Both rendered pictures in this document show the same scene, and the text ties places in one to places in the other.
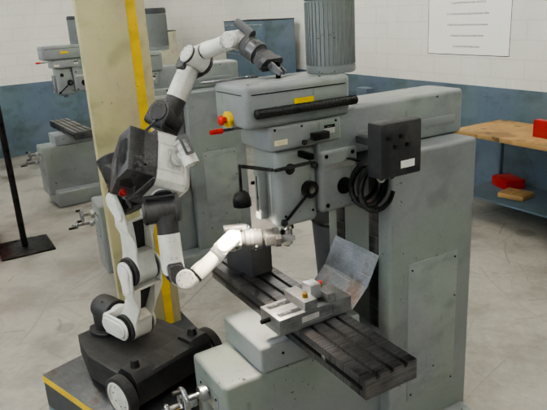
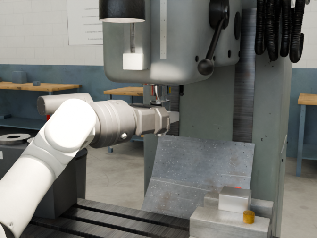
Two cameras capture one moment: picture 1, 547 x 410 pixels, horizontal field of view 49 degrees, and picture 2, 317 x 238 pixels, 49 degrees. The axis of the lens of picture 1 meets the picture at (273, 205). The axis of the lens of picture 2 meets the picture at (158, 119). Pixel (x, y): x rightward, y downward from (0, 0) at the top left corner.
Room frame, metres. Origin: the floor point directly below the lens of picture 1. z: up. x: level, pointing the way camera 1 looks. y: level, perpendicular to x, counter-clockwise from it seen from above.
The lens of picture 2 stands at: (1.75, 0.41, 1.37)
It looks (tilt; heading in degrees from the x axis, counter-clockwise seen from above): 10 degrees down; 323
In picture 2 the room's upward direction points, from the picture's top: straight up
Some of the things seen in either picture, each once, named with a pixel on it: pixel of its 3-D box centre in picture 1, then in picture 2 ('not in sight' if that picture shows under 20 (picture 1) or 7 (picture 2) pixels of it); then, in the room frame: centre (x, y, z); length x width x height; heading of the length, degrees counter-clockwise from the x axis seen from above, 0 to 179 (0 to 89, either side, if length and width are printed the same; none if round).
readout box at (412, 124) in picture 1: (395, 147); not in sight; (2.21, -0.47, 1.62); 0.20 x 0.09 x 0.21; 119
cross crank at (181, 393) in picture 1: (191, 397); not in sight; (2.11, 0.39, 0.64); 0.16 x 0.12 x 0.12; 119
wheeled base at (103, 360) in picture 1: (135, 338); not in sight; (2.71, 0.75, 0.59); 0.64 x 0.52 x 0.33; 47
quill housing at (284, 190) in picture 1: (285, 181); (161, 5); (2.36, -0.05, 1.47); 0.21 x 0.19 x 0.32; 29
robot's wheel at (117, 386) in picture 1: (122, 396); not in sight; (2.35, 0.75, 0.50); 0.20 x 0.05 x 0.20; 47
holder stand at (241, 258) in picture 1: (247, 248); (30, 172); (2.72, 0.14, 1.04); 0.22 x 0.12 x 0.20; 36
